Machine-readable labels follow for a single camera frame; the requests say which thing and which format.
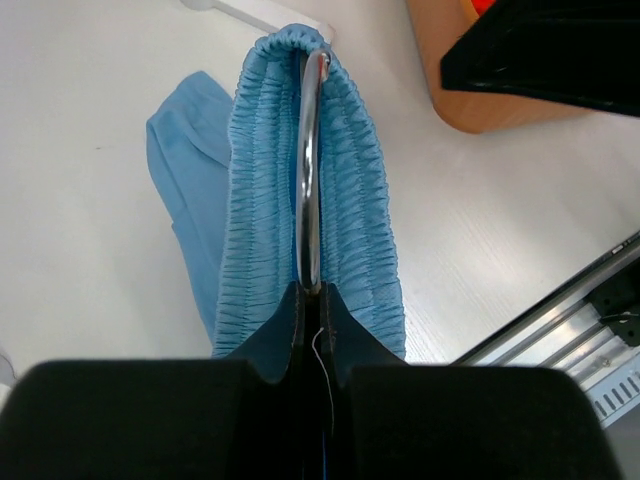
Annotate grey hanger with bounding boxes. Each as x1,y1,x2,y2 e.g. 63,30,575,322
295,48,331,295

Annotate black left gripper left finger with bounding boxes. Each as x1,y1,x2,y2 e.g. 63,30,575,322
1,285,304,479

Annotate light blue shorts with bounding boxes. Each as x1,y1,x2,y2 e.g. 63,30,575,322
146,24,406,357

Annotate orange plastic basket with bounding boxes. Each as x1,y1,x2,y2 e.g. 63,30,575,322
406,0,588,134

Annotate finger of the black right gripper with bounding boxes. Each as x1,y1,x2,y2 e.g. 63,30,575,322
440,0,639,117

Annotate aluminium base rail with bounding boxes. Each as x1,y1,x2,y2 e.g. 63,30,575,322
456,235,639,427

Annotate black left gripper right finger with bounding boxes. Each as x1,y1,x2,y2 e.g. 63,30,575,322
319,284,622,479

